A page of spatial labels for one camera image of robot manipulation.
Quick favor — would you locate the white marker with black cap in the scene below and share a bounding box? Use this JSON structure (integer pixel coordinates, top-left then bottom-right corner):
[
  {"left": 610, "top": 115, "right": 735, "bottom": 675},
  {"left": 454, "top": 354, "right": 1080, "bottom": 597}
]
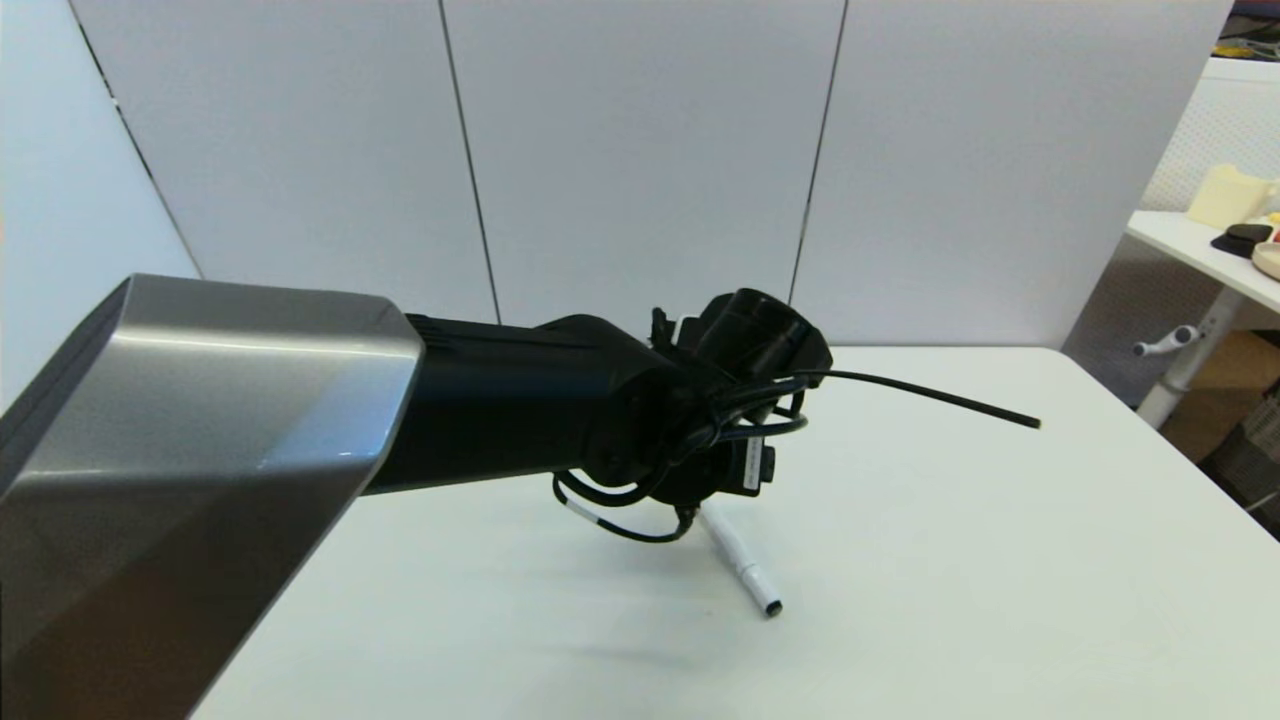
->
[{"left": 697, "top": 508, "right": 783, "bottom": 618}]

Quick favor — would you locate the white side table leg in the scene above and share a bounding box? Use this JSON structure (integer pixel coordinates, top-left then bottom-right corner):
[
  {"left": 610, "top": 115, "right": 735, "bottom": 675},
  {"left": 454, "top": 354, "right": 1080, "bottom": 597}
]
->
[{"left": 1137, "top": 288, "right": 1244, "bottom": 429}]

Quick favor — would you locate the white side table top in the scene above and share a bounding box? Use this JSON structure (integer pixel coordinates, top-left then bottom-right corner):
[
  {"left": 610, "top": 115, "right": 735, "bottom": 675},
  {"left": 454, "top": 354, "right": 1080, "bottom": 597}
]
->
[{"left": 1126, "top": 210, "right": 1280, "bottom": 316}]

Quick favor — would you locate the brown cardboard box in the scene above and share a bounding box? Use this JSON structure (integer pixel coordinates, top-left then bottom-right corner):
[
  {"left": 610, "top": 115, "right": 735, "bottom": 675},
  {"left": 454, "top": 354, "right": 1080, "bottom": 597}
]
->
[{"left": 1160, "top": 330, "right": 1280, "bottom": 463}]

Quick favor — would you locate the flat black object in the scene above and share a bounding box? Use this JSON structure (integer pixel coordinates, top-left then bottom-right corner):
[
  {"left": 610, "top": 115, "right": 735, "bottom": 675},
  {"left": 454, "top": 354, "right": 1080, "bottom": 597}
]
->
[{"left": 1210, "top": 224, "right": 1273, "bottom": 259}]

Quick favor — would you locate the cream plastic container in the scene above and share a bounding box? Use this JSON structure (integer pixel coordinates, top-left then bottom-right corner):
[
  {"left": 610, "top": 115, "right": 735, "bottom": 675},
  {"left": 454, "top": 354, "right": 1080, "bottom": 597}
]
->
[{"left": 1187, "top": 163, "right": 1279, "bottom": 229}]

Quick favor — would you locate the white perforated pegboard panel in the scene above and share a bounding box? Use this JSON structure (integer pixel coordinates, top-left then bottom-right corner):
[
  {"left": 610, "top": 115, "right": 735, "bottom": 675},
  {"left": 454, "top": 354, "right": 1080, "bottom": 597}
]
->
[{"left": 1062, "top": 58, "right": 1280, "bottom": 409}]

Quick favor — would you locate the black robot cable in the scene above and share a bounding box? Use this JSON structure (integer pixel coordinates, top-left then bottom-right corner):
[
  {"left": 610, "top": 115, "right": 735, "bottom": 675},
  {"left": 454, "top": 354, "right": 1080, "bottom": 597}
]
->
[{"left": 552, "top": 368, "right": 1043, "bottom": 546}]

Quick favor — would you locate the white table crank handle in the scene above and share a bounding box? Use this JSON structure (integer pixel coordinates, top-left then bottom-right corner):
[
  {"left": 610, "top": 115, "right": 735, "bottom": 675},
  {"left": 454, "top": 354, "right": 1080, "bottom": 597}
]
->
[{"left": 1133, "top": 325, "right": 1199, "bottom": 358}]

